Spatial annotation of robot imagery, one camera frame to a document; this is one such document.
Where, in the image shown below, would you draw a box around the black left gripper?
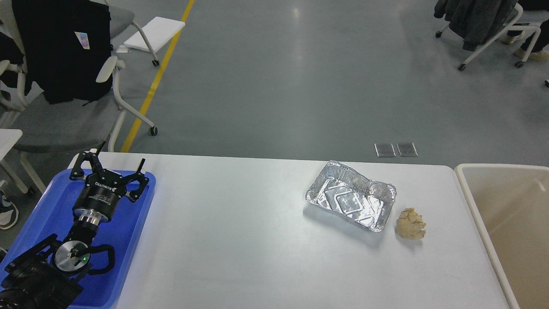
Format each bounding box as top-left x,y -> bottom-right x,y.
70,140 -> 150,223

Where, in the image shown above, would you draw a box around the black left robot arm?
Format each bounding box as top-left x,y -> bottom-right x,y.
1,149 -> 150,309

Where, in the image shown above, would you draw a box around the grey office chair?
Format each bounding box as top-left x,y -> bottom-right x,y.
1,0 -> 158,192

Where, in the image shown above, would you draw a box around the blue plastic tray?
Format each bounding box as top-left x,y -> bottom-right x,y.
0,168 -> 157,309

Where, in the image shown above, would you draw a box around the white side table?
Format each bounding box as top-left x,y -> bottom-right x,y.
0,129 -> 22,173

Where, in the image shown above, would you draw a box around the black white sneaker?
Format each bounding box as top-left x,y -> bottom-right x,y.
0,190 -> 19,230

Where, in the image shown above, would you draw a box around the black jacket on chair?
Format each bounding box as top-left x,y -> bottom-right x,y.
12,0 -> 112,104

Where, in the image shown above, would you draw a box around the white flat board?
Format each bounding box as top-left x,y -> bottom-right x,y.
124,16 -> 186,52

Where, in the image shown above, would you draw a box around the aluminium foil tray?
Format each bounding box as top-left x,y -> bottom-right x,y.
305,161 -> 397,232

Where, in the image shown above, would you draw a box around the left floor socket plate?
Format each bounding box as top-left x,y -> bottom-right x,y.
374,143 -> 396,158

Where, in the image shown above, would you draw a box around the floor socket plate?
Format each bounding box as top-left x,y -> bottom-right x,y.
396,142 -> 418,157
374,143 -> 396,158

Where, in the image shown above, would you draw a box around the right floor socket plate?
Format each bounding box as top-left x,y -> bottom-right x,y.
396,142 -> 418,157

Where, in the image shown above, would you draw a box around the crumpled brown paper ball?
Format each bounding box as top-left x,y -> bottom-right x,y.
395,208 -> 427,240

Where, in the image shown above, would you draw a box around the dark grey hanging coat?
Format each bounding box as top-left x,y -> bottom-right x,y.
434,0 -> 517,52

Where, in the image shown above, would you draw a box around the beige plastic bin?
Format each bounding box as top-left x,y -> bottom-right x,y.
455,164 -> 549,309

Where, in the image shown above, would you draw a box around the white chair far right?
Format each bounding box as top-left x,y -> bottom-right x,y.
435,3 -> 542,71

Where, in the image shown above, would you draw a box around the seated person's tan shoes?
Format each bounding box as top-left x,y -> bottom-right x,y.
501,31 -> 549,61

